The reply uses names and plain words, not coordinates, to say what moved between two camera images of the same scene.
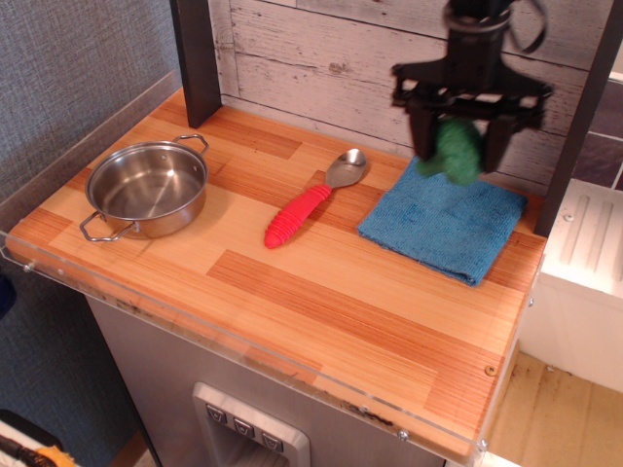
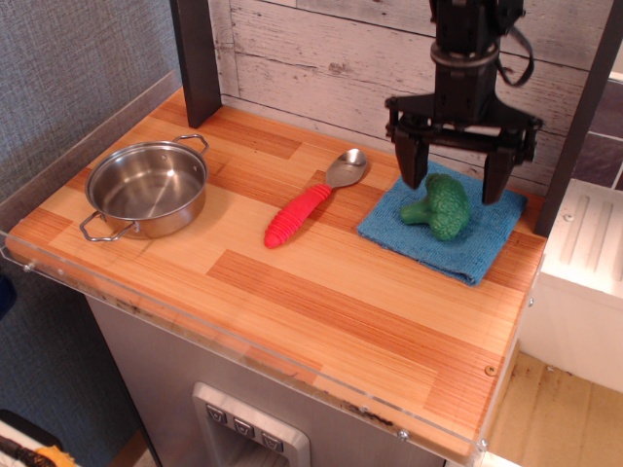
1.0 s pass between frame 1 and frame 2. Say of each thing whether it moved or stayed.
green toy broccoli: moved
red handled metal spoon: stayed
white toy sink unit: stayed
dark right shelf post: stayed
